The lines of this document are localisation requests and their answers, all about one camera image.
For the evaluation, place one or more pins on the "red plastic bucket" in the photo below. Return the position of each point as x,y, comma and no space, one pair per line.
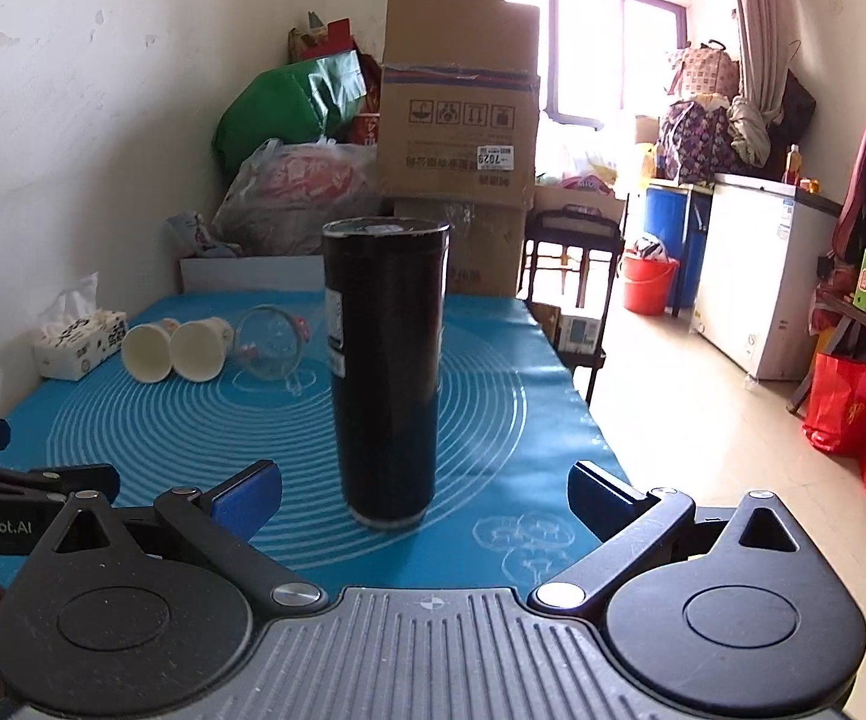
646,284

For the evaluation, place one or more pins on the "white paper cup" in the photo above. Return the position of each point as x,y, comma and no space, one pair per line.
145,350
198,349

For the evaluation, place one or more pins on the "white tissue box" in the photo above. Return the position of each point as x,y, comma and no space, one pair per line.
74,335

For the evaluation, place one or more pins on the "black metal stool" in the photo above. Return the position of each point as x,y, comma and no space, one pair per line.
568,268

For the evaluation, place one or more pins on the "white chest freezer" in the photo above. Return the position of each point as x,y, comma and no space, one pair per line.
764,243

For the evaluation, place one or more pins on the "blue silicone baking mat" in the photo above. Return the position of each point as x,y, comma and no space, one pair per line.
510,427

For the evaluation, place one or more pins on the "green bag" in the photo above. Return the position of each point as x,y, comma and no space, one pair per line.
296,103

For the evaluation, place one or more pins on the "left white paper cup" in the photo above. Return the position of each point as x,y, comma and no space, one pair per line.
145,350

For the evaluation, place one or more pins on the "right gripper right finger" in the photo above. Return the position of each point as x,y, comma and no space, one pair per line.
636,531

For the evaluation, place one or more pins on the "right white paper cup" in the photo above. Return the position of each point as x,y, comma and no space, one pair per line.
198,349

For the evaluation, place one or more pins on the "blue plastic barrel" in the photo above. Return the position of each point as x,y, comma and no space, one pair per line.
678,215

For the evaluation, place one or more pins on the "black thermos cup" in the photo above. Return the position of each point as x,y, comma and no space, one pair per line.
385,284

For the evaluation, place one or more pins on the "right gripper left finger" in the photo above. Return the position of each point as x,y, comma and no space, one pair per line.
214,529

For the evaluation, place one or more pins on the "clear glass cup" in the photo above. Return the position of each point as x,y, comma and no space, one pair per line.
269,342

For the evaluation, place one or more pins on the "clear plastic bag red contents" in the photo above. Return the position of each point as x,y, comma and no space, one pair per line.
284,194

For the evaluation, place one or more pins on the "lower cardboard box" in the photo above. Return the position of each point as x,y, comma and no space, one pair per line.
485,248

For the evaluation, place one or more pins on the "red shopping bag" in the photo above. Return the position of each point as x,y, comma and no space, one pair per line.
836,408

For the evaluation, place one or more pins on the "floral patterned bag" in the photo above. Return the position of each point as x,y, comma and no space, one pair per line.
696,142

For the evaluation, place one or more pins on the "large top cardboard box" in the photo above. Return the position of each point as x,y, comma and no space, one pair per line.
459,102

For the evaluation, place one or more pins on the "beige curtain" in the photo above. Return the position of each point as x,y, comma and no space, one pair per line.
767,46

